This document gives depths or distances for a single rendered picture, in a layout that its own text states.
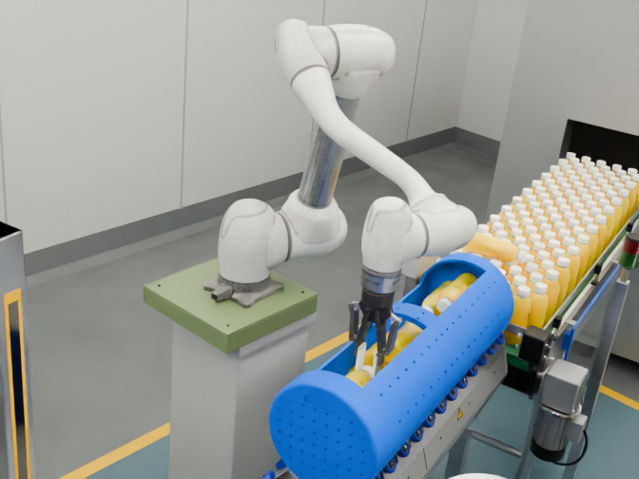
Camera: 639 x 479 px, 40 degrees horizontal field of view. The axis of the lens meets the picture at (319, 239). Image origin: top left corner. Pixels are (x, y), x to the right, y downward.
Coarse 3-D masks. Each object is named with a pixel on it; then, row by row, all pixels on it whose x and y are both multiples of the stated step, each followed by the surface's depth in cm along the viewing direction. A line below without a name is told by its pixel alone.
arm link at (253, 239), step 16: (240, 208) 248; (256, 208) 247; (224, 224) 249; (240, 224) 246; (256, 224) 246; (272, 224) 250; (224, 240) 249; (240, 240) 246; (256, 240) 247; (272, 240) 250; (288, 240) 253; (224, 256) 250; (240, 256) 248; (256, 256) 249; (272, 256) 252; (224, 272) 253; (240, 272) 250; (256, 272) 251
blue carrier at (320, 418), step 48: (432, 288) 269; (480, 288) 243; (432, 336) 217; (480, 336) 235; (288, 384) 197; (336, 384) 190; (384, 384) 197; (432, 384) 210; (288, 432) 199; (336, 432) 191; (384, 432) 190
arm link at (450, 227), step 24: (312, 72) 209; (312, 96) 208; (336, 120) 206; (360, 144) 205; (384, 168) 205; (408, 168) 205; (408, 192) 204; (432, 192) 202; (432, 216) 196; (456, 216) 198; (432, 240) 194; (456, 240) 197
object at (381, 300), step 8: (368, 296) 197; (376, 296) 196; (384, 296) 196; (392, 296) 198; (360, 304) 202; (368, 304) 198; (376, 304) 197; (384, 304) 197; (392, 304) 199; (376, 312) 200; (384, 312) 199; (392, 312) 200; (368, 320) 203; (384, 320) 200
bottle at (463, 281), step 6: (462, 276) 257; (468, 276) 257; (456, 282) 252; (462, 282) 253; (468, 282) 254; (444, 288) 252; (450, 288) 249; (456, 288) 249; (462, 288) 251; (444, 294) 248; (450, 294) 247; (456, 294) 248; (450, 300) 246
